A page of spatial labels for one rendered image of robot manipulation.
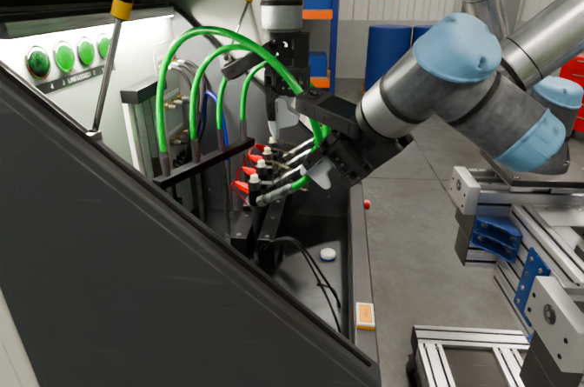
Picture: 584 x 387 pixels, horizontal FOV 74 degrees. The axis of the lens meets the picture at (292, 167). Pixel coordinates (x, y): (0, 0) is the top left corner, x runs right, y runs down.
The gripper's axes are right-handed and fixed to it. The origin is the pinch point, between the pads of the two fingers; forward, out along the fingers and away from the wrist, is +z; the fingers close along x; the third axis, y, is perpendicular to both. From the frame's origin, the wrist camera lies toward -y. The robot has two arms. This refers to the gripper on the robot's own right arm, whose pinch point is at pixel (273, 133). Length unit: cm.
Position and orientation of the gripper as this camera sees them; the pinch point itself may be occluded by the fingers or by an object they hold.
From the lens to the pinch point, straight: 80.3
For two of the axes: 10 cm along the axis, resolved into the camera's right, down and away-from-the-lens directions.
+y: 9.9, 0.5, -1.1
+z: 0.0, 9.1, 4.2
